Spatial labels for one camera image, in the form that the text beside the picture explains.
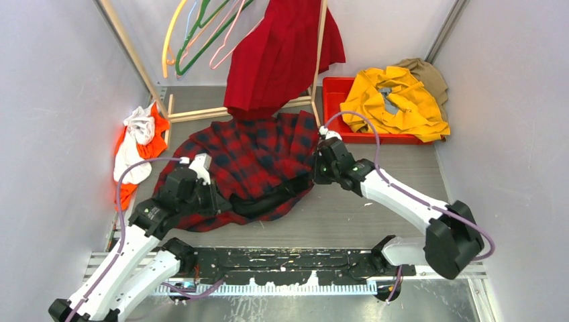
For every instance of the tan garment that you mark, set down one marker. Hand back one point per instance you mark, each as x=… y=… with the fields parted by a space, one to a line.
x=430 y=76

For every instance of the yellow garment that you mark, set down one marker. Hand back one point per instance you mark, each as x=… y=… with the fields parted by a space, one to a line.
x=393 y=101

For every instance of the dark plaid garment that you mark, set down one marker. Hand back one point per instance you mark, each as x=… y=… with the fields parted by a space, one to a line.
x=263 y=165

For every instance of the light blue hanger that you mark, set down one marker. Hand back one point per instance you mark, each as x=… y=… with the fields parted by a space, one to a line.
x=189 y=16

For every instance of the pink wire hanger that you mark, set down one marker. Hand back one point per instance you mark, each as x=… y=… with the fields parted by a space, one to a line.
x=229 y=40

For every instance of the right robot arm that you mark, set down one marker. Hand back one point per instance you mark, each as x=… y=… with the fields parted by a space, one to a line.
x=451 y=239

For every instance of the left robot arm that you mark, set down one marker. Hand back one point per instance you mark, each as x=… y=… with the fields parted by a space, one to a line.
x=118 y=285

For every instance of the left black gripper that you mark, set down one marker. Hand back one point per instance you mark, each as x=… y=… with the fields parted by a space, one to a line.
x=217 y=204

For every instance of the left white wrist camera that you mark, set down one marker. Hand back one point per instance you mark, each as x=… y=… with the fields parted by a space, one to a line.
x=200 y=165

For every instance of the orange hanger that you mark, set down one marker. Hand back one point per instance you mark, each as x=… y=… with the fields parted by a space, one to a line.
x=202 y=22

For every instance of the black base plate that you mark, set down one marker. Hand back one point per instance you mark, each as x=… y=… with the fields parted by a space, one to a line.
x=287 y=266

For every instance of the wooden clothes rack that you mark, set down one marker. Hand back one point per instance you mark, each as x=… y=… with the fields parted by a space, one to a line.
x=109 y=13

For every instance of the red skirt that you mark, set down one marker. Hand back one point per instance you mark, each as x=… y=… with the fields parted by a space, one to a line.
x=278 y=60

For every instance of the green hanger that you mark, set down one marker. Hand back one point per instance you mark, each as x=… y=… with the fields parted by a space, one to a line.
x=199 y=48

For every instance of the red plastic bin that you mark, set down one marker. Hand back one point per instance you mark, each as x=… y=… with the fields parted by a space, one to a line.
x=335 y=91

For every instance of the orange and white garment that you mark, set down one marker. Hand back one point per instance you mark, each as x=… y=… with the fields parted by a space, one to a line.
x=141 y=139

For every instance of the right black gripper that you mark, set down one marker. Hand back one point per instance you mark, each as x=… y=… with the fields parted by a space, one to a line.
x=319 y=178

